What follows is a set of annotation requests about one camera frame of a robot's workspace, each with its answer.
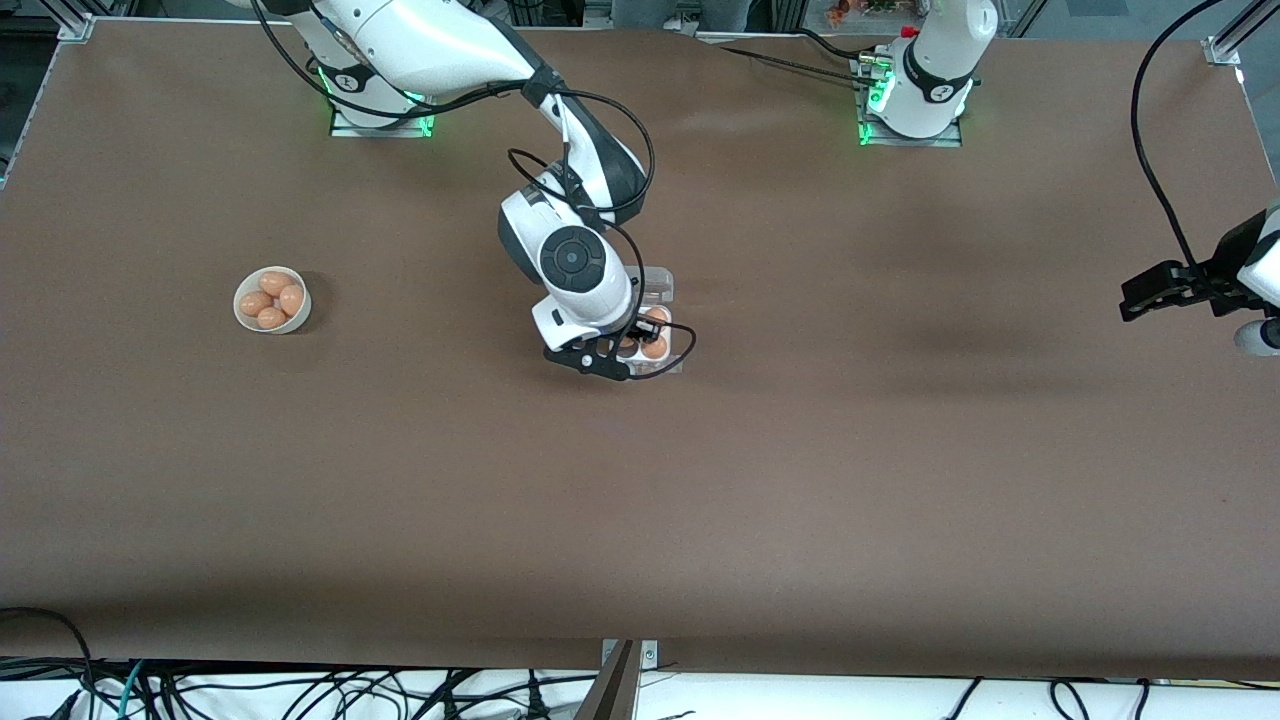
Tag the brown table cover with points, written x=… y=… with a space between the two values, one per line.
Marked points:
x=640 y=500

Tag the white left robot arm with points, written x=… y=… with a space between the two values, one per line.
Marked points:
x=930 y=70

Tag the clear tape strip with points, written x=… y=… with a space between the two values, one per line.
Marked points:
x=672 y=366

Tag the small metal edge bracket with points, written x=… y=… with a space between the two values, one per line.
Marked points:
x=650 y=655

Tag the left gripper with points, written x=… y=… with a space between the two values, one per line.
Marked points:
x=1226 y=256

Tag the white ceramic bowl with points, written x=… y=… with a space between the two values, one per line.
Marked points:
x=290 y=325

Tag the aluminium profile rail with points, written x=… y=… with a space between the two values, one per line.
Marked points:
x=1225 y=48
x=75 y=25

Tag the dark slanted post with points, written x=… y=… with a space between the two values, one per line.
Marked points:
x=610 y=695

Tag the clear plastic egg box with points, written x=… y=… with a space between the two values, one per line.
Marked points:
x=660 y=285

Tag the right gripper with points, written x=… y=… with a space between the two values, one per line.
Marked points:
x=653 y=322

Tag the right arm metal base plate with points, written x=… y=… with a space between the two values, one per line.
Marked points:
x=345 y=125

